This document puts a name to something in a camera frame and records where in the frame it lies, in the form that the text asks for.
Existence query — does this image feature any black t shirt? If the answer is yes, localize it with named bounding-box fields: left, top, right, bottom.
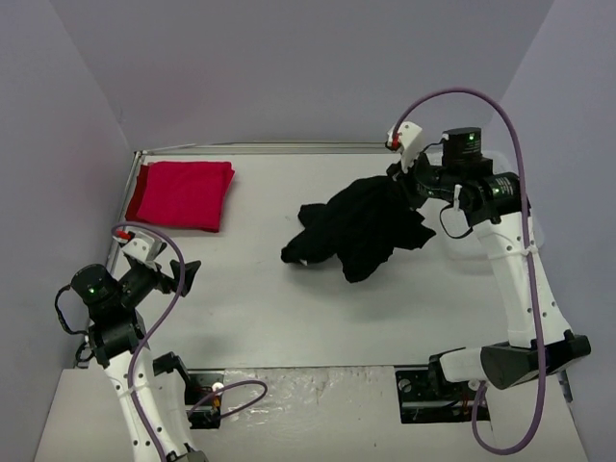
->
left=281, top=175, right=436, bottom=283

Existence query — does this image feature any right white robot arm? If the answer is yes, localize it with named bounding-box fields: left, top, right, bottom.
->
left=386, top=121, right=591, bottom=398

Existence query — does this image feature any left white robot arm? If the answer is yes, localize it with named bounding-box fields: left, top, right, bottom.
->
left=60, top=259, right=206, bottom=461

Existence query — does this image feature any folded red t shirt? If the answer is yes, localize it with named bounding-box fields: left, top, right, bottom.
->
left=125, top=161, right=235, bottom=233

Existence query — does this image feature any white plastic basket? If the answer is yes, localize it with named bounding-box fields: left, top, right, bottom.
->
left=436, top=150, right=545, bottom=262

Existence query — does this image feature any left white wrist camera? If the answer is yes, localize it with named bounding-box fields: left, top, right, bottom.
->
left=121, top=231, right=163, bottom=268

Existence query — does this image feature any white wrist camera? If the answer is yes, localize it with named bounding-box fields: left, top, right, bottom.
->
left=121, top=231, right=163, bottom=268
left=385, top=121, right=424, bottom=173

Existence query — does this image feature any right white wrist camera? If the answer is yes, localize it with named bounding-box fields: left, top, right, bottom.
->
left=385, top=121, right=424, bottom=173

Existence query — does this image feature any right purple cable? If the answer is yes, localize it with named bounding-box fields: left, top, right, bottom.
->
left=390, top=86, right=550, bottom=454

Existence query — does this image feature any purple cable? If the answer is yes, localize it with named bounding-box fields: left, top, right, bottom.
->
left=111, top=222, right=270, bottom=462
left=390, top=86, right=550, bottom=454

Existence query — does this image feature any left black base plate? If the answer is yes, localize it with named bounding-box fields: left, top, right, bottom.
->
left=185, top=370, right=226, bottom=429

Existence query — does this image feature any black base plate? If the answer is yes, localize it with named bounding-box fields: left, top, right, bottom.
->
left=185, top=370, right=226, bottom=429
left=395, top=366, right=476, bottom=424

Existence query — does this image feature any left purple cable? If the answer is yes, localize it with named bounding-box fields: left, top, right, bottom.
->
left=111, top=222, right=270, bottom=462

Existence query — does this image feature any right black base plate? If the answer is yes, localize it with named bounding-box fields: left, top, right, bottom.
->
left=395, top=366, right=476, bottom=424

